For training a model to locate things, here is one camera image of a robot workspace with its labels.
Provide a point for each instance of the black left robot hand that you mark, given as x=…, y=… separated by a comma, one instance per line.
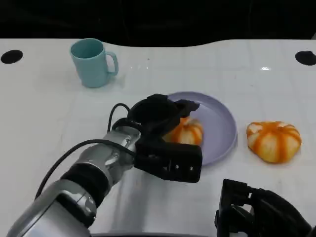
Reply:
x=155, y=113

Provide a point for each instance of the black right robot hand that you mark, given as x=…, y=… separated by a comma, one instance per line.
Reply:
x=266, y=214

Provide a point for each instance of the orange white toy bread roll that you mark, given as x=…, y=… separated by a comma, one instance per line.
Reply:
x=187, y=132
x=274, y=142

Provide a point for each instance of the lilac plate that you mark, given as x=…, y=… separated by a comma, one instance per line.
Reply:
x=217, y=128

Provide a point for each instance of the pale green mug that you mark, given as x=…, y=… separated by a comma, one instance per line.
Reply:
x=90, y=65

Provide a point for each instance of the black round table grommet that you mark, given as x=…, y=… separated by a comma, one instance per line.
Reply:
x=306, y=58
x=11, y=56

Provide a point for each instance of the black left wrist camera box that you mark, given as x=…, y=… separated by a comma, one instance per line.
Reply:
x=172, y=160

